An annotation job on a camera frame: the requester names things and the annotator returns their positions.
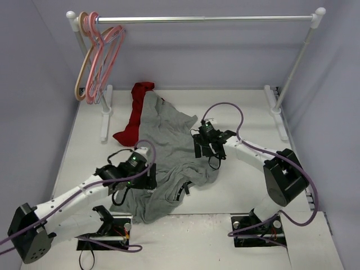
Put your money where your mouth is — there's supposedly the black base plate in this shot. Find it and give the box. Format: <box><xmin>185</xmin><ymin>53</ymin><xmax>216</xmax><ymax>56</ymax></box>
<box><xmin>231</xmin><ymin>215</ymin><xmax>287</xmax><ymax>248</ymax></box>
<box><xmin>76</xmin><ymin>215</ymin><xmax>132</xmax><ymax>251</ymax></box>

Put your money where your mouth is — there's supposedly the grey t shirt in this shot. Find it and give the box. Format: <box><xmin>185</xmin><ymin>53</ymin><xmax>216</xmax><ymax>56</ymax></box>
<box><xmin>110</xmin><ymin>92</ymin><xmax>218</xmax><ymax>224</ymax></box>

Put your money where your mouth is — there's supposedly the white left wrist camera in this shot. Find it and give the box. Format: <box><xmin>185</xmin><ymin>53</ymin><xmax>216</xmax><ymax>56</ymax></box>
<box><xmin>134</xmin><ymin>147</ymin><xmax>151</xmax><ymax>159</ymax></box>

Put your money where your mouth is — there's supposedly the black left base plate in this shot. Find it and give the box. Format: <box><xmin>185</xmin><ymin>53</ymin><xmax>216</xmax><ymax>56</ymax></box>
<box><xmin>76</xmin><ymin>215</ymin><xmax>132</xmax><ymax>251</ymax></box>

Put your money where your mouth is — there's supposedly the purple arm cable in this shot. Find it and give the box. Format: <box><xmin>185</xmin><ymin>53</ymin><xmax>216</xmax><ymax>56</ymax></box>
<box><xmin>0</xmin><ymin>139</ymin><xmax>158</xmax><ymax>254</ymax></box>
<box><xmin>202</xmin><ymin>102</ymin><xmax>320</xmax><ymax>250</ymax></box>

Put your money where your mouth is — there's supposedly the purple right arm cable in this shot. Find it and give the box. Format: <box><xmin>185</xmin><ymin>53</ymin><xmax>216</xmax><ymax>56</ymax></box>
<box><xmin>202</xmin><ymin>102</ymin><xmax>320</xmax><ymax>250</ymax></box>

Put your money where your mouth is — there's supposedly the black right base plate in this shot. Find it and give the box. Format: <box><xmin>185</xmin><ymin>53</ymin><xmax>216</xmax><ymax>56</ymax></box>
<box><xmin>231</xmin><ymin>215</ymin><xmax>287</xmax><ymax>248</ymax></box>

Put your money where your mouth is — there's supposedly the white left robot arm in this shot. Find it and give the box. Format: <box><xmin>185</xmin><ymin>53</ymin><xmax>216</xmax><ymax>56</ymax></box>
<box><xmin>3</xmin><ymin>147</ymin><xmax>156</xmax><ymax>264</ymax></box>

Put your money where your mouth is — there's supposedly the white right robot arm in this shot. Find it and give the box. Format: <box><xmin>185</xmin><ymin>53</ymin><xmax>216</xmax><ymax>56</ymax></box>
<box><xmin>192</xmin><ymin>121</ymin><xmax>309</xmax><ymax>232</ymax></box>

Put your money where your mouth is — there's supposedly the red t shirt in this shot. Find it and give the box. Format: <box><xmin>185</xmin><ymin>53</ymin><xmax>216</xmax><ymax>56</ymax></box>
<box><xmin>112</xmin><ymin>82</ymin><xmax>155</xmax><ymax>147</ymax></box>

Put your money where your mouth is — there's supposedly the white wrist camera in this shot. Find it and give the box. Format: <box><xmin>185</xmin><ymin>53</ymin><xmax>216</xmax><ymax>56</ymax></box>
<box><xmin>134</xmin><ymin>147</ymin><xmax>151</xmax><ymax>159</ymax></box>
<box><xmin>204</xmin><ymin>118</ymin><xmax>217</xmax><ymax>125</ymax></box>

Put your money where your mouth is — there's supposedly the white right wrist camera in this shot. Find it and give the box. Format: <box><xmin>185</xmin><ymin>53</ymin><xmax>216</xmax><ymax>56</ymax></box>
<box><xmin>204</xmin><ymin>118</ymin><xmax>217</xmax><ymax>125</ymax></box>

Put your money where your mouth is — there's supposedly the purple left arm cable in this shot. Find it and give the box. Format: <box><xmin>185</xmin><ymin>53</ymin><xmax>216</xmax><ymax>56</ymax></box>
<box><xmin>0</xmin><ymin>139</ymin><xmax>158</xmax><ymax>254</ymax></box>

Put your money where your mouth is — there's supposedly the pink plastic hanger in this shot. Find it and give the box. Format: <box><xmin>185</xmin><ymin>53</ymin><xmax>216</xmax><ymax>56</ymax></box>
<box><xmin>85</xmin><ymin>11</ymin><xmax>127</xmax><ymax>105</ymax></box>

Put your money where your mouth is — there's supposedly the white metal clothes rack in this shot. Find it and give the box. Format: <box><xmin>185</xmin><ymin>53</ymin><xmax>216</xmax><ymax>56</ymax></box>
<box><xmin>66</xmin><ymin>7</ymin><xmax>326</xmax><ymax>141</ymax></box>

